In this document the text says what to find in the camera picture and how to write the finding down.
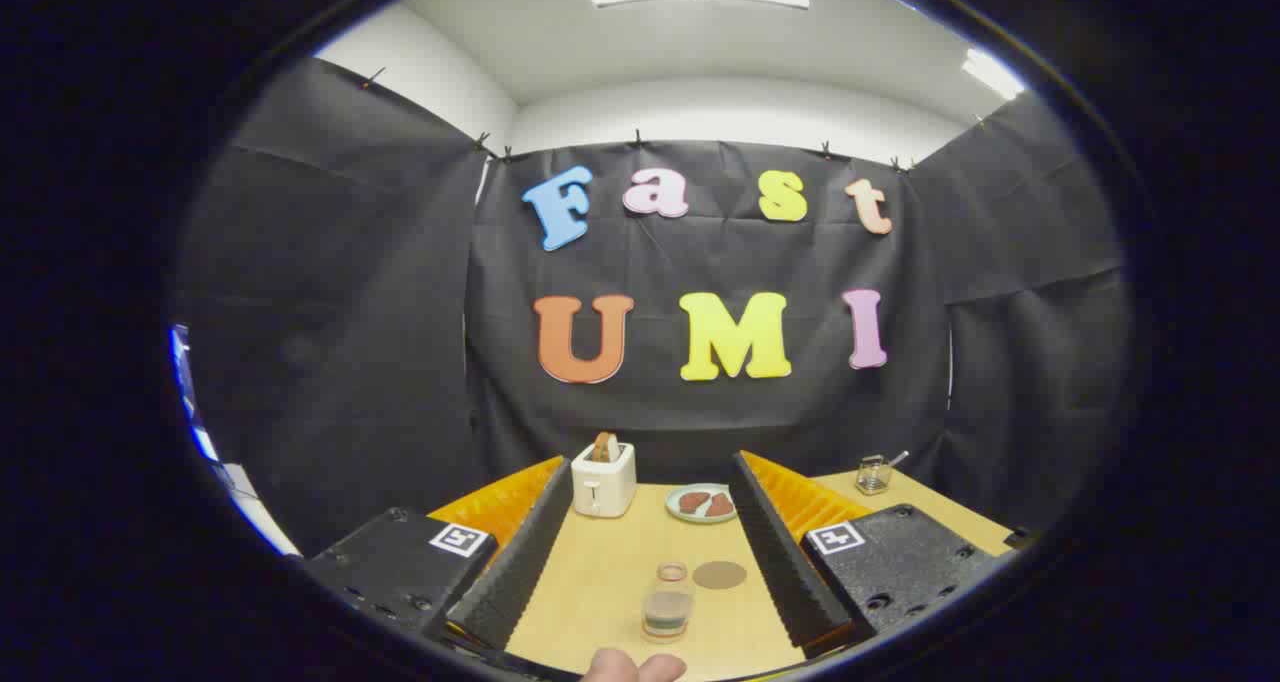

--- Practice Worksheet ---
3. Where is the white toaster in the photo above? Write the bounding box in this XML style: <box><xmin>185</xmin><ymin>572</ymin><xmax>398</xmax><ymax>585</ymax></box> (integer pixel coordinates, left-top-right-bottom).
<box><xmin>571</xmin><ymin>440</ymin><xmax>638</xmax><ymax>519</ymax></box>

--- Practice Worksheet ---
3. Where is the clear plastic juice bottle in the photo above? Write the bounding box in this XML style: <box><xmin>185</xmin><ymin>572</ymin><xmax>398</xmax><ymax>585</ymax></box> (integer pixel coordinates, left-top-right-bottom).
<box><xmin>641</xmin><ymin>561</ymin><xmax>697</xmax><ymax>645</ymax></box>

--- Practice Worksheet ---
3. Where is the small ceiling light panel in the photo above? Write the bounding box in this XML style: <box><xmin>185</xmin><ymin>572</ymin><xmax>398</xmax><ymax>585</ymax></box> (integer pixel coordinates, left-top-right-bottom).
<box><xmin>962</xmin><ymin>49</ymin><xmax>1027</xmax><ymax>101</ymax></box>

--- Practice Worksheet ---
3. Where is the wooden table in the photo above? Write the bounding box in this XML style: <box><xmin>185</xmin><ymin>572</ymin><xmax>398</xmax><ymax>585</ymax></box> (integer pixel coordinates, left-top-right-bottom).
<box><xmin>505</xmin><ymin>467</ymin><xmax>1016</xmax><ymax>681</ymax></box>

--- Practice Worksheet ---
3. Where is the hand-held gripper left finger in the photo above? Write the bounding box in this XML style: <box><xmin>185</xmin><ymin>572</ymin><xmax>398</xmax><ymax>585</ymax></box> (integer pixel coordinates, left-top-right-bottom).
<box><xmin>300</xmin><ymin>455</ymin><xmax>576</xmax><ymax>663</ymax></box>

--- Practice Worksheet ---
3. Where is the small pale green plate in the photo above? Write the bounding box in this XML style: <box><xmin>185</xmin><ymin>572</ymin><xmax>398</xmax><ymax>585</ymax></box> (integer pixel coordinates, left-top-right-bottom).
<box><xmin>665</xmin><ymin>483</ymin><xmax>742</xmax><ymax>525</ymax></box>

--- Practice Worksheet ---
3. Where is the round brown coaster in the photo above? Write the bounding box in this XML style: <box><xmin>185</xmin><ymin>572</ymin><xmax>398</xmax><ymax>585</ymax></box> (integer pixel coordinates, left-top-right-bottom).
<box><xmin>692</xmin><ymin>560</ymin><xmax>749</xmax><ymax>591</ymax></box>

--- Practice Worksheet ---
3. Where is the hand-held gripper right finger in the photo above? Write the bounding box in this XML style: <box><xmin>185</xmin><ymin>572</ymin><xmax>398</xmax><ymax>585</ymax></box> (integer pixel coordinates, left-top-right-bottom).
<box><xmin>728</xmin><ymin>450</ymin><xmax>1007</xmax><ymax>661</ymax></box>

